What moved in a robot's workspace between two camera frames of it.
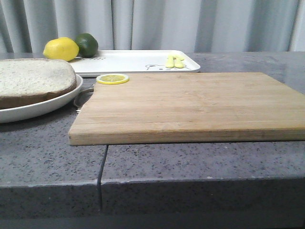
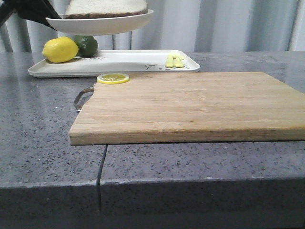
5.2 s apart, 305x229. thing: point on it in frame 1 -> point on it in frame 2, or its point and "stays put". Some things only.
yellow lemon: (65, 48) stays put
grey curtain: (27, 26) stays put
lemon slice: (112, 78) stays put
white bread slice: (25, 82) -> (82, 9)
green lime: (88, 45) stays put
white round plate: (22, 112) -> (99, 26)
